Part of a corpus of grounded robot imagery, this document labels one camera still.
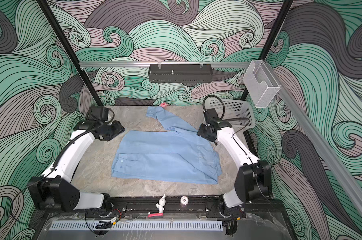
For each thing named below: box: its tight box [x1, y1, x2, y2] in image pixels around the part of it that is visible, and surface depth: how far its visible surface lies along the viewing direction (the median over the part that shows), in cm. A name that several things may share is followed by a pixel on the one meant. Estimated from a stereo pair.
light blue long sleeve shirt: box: [111, 106, 223, 184], surface depth 91 cm
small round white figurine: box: [180, 195, 189, 205], surface depth 72 cm
